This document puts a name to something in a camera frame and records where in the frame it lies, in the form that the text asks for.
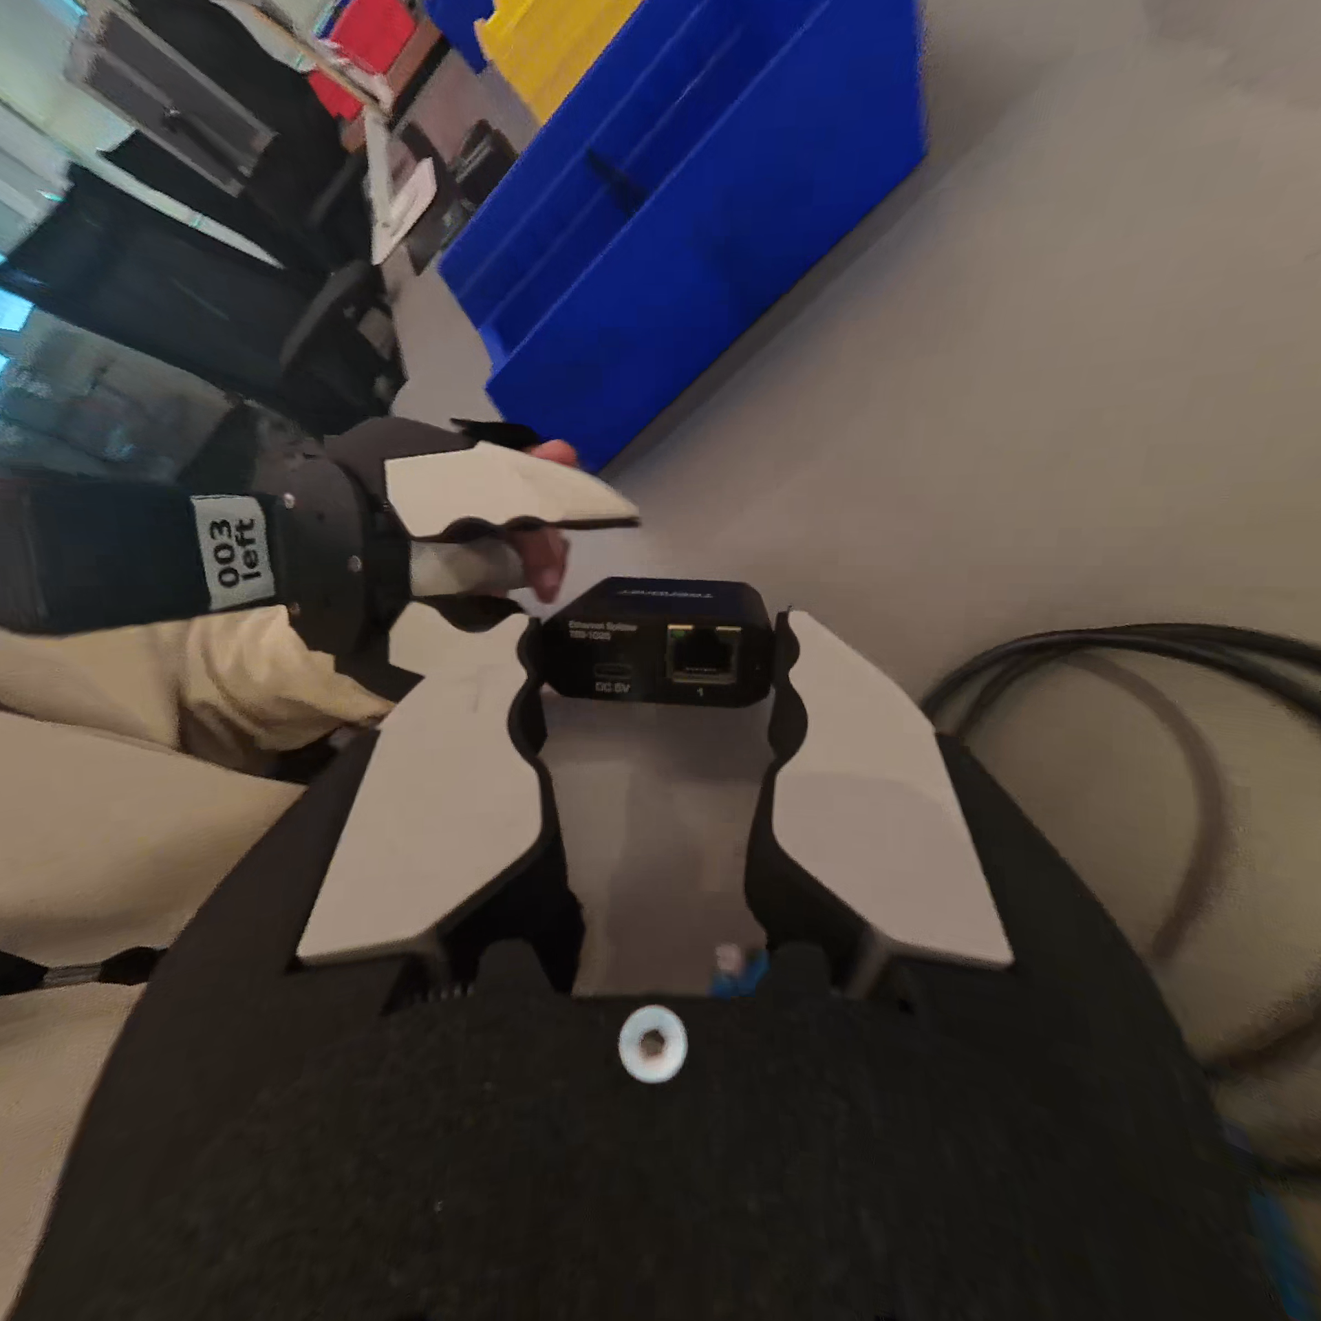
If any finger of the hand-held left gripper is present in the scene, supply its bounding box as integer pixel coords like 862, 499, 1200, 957
386, 442, 644, 544
406, 533, 543, 603

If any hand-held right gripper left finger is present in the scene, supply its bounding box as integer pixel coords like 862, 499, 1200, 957
296, 611, 585, 997

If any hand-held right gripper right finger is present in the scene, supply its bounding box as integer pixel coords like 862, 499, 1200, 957
740, 607, 1015, 997

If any black ethernet port adapter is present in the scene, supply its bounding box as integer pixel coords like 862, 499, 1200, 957
518, 578, 779, 710

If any black ethernet cable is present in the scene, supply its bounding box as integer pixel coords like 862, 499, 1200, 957
921, 619, 1321, 1085

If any blue plastic bin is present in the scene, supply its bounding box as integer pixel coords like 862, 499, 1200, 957
439, 0, 929, 472

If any blue ethernet cable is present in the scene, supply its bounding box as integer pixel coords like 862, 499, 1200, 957
1223, 1126, 1321, 1321

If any person's left hand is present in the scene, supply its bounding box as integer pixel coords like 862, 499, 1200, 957
518, 436, 585, 607

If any yellow plastic bin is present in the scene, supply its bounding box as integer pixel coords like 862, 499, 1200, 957
480, 0, 646, 122

